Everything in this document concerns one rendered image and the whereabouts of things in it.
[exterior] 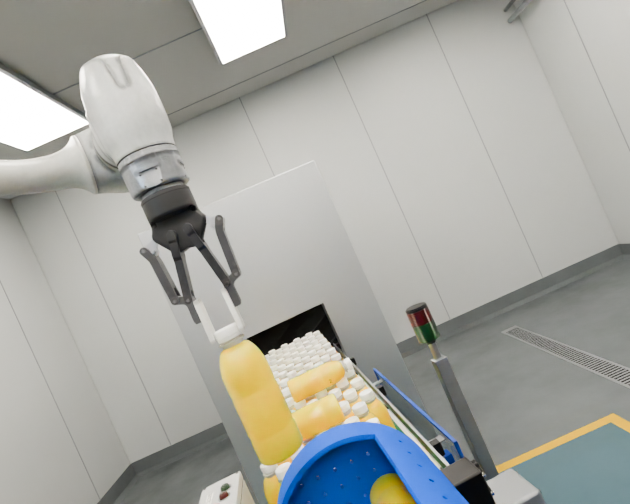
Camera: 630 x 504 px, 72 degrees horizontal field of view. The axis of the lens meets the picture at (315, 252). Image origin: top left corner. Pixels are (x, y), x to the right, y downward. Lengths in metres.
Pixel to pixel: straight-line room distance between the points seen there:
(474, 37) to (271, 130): 2.51
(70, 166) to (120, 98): 0.18
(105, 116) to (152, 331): 4.65
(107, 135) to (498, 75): 5.21
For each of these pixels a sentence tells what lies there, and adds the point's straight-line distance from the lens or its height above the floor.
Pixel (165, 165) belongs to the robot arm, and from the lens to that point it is 0.66.
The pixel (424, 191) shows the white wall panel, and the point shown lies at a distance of 5.08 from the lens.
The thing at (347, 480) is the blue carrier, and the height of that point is 1.14.
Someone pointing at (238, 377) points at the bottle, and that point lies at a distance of 0.66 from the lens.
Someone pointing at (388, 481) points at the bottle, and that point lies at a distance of 0.78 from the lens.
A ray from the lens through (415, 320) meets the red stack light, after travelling 1.24.
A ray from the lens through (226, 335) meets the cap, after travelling 0.66.
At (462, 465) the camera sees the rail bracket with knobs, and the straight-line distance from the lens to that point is 1.02.
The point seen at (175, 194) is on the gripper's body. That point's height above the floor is 1.68.
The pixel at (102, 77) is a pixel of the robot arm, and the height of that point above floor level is 1.86.
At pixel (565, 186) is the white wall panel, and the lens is 5.70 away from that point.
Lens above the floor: 1.53
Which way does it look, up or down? 1 degrees down
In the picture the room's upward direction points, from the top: 24 degrees counter-clockwise
